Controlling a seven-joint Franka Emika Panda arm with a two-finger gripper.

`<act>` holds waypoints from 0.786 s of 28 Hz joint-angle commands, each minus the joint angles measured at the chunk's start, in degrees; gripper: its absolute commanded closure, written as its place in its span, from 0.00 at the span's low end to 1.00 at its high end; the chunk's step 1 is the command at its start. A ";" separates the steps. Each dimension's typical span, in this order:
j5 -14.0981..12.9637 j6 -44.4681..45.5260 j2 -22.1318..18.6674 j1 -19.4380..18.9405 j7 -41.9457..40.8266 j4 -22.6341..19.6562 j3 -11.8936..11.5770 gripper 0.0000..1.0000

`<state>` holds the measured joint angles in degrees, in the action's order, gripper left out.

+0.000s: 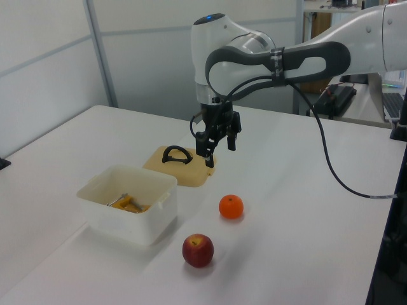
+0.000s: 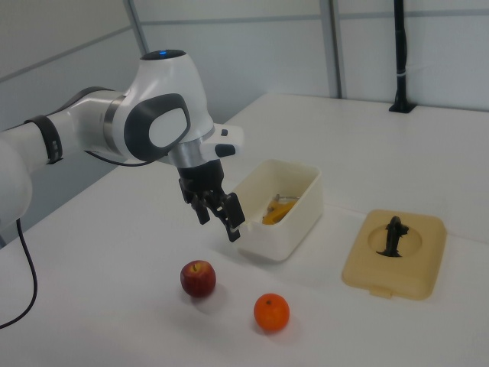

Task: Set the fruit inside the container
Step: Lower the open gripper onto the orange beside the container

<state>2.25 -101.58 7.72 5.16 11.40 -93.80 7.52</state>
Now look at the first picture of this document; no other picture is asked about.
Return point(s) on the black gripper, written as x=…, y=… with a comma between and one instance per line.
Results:
x=216, y=119

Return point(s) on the grey keyboard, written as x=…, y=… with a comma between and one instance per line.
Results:
x=392, y=105

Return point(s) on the black electronics box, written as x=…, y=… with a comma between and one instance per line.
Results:
x=335, y=98

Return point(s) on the red apple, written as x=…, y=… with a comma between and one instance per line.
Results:
x=197, y=251

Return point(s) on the small black table clamp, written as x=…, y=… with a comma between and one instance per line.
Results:
x=4, y=163

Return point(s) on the black clamp base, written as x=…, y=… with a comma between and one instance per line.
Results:
x=400, y=130

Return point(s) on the white plastic container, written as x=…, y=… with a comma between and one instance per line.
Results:
x=133, y=219

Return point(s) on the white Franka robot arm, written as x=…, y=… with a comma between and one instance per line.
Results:
x=229, y=35

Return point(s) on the grey partition post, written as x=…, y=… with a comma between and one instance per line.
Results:
x=101, y=54

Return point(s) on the orange fruit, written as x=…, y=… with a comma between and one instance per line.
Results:
x=231, y=206

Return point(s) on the orange clamp tool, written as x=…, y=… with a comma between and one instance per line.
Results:
x=127, y=203

